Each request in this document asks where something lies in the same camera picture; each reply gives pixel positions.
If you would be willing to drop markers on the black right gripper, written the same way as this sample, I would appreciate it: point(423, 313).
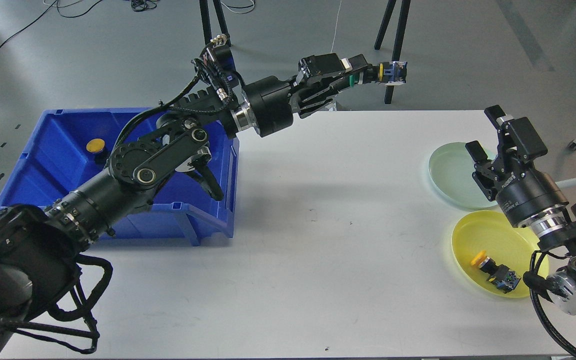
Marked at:
point(511, 180)

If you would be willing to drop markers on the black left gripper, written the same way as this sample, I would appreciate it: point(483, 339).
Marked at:
point(274, 102)

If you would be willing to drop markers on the green push button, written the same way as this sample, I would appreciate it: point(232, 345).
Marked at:
point(392, 73)

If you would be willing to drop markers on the yellow push button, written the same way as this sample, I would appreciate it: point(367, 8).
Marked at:
point(97, 148)
point(500, 276)

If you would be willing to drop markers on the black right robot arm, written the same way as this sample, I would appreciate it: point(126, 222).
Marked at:
point(552, 273)

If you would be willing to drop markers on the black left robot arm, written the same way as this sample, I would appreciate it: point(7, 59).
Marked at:
point(47, 283)

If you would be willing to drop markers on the pale green plate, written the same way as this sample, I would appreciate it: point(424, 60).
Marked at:
point(450, 169)

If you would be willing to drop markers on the yellow plate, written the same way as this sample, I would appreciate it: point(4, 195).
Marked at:
point(490, 231)

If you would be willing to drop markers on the blue plastic storage bin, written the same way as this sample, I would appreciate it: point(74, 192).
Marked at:
point(55, 161)

